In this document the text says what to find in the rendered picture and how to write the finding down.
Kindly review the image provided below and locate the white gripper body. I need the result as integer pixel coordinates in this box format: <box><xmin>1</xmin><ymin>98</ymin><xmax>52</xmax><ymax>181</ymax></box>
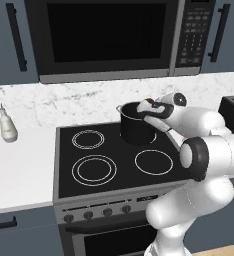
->
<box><xmin>136</xmin><ymin>98</ymin><xmax>157</xmax><ymax>114</ymax></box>

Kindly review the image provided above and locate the black cooking pot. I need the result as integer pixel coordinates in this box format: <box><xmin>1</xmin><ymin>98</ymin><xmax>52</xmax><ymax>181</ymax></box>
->
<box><xmin>115</xmin><ymin>101</ymin><xmax>158</xmax><ymax>146</ymax></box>

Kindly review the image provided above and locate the black and grey stove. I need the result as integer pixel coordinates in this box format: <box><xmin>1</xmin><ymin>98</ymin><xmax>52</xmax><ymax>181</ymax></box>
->
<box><xmin>52</xmin><ymin>122</ymin><xmax>193</xmax><ymax>256</ymax></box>

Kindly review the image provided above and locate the black and silver microwave oven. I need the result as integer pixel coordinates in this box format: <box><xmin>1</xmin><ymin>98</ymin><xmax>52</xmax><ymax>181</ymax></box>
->
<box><xmin>23</xmin><ymin>0</ymin><xmax>217</xmax><ymax>85</ymax></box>

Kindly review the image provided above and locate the black stove knob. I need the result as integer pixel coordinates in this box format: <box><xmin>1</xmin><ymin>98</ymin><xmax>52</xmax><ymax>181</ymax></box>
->
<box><xmin>63</xmin><ymin>213</ymin><xmax>75</xmax><ymax>224</ymax></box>
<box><xmin>83</xmin><ymin>210</ymin><xmax>94</xmax><ymax>221</ymax></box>
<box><xmin>102</xmin><ymin>207</ymin><xmax>114</xmax><ymax>218</ymax></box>
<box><xmin>121</xmin><ymin>204</ymin><xmax>132</xmax><ymax>215</ymax></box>

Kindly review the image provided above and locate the white bottle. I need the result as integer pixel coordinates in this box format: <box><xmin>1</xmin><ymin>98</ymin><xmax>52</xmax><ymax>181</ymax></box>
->
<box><xmin>0</xmin><ymin>102</ymin><xmax>19</xmax><ymax>144</ymax></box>

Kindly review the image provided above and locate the grey oven door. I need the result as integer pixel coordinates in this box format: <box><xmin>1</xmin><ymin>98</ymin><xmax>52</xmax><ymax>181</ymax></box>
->
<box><xmin>58</xmin><ymin>218</ymin><xmax>161</xmax><ymax>256</ymax></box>

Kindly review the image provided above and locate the blue-grey base cupboard front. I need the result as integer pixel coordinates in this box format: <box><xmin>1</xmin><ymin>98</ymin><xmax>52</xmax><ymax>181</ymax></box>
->
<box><xmin>184</xmin><ymin>176</ymin><xmax>234</xmax><ymax>254</ymax></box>

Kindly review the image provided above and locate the blue-grey drawer front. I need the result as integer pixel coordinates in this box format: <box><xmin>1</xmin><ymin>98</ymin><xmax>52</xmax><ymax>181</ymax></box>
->
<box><xmin>0</xmin><ymin>205</ymin><xmax>65</xmax><ymax>256</ymax></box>

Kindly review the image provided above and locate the black cupboard handle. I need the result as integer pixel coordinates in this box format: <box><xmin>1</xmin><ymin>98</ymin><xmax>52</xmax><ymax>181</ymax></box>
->
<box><xmin>5</xmin><ymin>2</ymin><xmax>28</xmax><ymax>73</ymax></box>
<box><xmin>207</xmin><ymin>3</ymin><xmax>232</xmax><ymax>63</ymax></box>

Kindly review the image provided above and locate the black oven door handle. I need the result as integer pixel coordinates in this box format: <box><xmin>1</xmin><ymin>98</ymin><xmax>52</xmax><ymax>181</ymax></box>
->
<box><xmin>65</xmin><ymin>216</ymin><xmax>151</xmax><ymax>235</ymax></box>

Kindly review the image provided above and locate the black drawer handle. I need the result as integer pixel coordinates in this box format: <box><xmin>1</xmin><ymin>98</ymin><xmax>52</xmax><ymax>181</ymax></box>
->
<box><xmin>0</xmin><ymin>215</ymin><xmax>19</xmax><ymax>232</ymax></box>

